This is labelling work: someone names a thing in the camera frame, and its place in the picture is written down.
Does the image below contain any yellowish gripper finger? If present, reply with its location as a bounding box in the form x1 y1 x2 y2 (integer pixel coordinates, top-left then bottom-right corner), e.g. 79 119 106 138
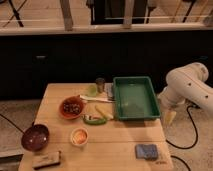
164 110 176 125

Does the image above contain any blue sponge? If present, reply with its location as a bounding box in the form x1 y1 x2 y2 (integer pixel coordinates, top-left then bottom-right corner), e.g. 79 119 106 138
135 144 158 160

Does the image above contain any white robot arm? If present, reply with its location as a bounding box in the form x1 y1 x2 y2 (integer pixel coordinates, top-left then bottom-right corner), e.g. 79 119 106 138
158 62 213 125

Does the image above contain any green plastic tray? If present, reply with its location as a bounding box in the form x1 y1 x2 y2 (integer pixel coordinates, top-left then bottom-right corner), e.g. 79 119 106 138
113 76 161 121

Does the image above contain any yellow toy corn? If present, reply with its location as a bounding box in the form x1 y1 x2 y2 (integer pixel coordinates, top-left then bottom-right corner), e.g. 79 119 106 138
95 105 114 120

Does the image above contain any grey small packet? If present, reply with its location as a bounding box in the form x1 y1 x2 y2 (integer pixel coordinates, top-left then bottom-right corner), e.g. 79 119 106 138
105 83 114 98

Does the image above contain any small metal cup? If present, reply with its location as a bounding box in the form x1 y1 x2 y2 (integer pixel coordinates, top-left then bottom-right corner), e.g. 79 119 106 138
95 78 105 93

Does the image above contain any small white orange cup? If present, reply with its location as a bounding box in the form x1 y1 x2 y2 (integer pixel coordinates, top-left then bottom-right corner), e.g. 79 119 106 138
70 128 88 147

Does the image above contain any orange bowl with food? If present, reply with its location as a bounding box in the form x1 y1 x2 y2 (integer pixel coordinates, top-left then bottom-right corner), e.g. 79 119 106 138
59 96 84 120

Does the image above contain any brown block eraser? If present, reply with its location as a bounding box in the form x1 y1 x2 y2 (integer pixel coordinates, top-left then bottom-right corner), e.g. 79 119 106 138
32 151 61 170

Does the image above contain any dark purple bowl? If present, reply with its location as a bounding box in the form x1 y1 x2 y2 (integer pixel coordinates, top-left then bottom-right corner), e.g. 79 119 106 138
21 124 50 152

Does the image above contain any black cable on floor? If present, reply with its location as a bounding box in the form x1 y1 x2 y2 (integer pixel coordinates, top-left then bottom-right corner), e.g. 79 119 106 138
165 104 199 150

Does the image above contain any white handled knife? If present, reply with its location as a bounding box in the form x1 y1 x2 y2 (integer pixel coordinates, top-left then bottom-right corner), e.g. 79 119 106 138
79 95 114 103

